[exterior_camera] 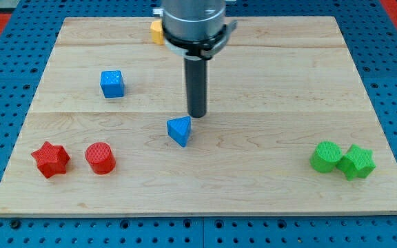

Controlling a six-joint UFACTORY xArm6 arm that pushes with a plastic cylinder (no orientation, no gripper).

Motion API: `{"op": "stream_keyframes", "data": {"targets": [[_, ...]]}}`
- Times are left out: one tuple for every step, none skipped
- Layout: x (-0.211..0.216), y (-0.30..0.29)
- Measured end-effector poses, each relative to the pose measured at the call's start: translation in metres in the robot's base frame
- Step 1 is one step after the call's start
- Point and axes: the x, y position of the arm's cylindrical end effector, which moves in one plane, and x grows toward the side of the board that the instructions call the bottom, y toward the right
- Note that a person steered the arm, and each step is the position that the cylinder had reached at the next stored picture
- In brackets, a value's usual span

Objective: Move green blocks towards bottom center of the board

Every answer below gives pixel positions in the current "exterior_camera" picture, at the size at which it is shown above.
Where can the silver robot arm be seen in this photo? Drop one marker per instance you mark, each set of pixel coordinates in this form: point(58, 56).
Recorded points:
point(195, 30)

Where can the yellow block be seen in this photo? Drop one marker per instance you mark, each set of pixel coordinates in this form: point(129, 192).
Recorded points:
point(156, 30)

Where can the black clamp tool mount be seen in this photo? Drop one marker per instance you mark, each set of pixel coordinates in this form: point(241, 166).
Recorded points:
point(200, 50)

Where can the red star block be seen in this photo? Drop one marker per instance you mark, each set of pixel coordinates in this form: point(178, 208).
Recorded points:
point(51, 159)

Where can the blue triangle block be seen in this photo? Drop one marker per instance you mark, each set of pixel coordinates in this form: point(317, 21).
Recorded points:
point(179, 130)

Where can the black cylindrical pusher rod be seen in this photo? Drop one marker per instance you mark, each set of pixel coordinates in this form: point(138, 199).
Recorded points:
point(196, 87)

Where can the green cylinder block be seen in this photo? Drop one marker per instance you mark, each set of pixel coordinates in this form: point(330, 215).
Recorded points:
point(325, 156)

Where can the wooden board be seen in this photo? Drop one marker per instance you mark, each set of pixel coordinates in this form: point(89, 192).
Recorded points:
point(279, 87)

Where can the red cylinder block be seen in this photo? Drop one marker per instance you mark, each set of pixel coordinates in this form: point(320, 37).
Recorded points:
point(100, 158)

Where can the green star block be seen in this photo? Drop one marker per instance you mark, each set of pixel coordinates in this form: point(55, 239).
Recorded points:
point(356, 163)

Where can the blue cube block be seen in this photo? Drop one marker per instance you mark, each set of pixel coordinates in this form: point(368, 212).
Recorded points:
point(112, 84)

